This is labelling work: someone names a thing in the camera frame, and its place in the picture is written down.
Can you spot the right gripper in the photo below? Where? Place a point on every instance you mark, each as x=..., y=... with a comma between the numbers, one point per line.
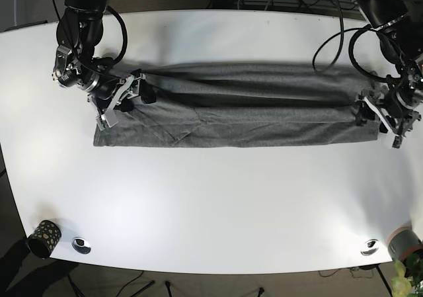
x=110, y=93

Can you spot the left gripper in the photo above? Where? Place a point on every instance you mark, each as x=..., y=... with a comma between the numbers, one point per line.
x=396, y=111

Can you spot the grey T-shirt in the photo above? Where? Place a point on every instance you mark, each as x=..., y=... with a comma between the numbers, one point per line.
x=244, y=105

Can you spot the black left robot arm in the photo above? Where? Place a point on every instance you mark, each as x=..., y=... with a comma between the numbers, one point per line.
x=400, y=40

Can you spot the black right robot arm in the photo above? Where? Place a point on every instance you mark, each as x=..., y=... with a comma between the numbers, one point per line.
x=79, y=31

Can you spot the grey plant pot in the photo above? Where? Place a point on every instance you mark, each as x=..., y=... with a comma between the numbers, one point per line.
x=402, y=243

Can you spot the right silver table grommet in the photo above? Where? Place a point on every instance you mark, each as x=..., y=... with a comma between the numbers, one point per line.
x=370, y=247

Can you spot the silver table grommet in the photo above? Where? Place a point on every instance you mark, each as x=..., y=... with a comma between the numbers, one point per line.
x=370, y=247
x=81, y=245

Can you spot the left silver table grommet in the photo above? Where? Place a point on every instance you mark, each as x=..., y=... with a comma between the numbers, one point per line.
x=81, y=245

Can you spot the green plant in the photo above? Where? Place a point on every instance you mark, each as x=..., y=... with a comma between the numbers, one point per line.
x=408, y=279

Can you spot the black gold spotted cup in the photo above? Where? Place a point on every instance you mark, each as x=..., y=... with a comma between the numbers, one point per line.
x=43, y=240

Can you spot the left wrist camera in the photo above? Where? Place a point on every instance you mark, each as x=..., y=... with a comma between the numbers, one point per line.
x=397, y=142

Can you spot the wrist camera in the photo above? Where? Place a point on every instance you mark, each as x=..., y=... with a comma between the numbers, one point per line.
x=397, y=142
x=106, y=120

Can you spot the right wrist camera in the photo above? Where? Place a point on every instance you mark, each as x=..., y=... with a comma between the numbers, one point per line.
x=106, y=120

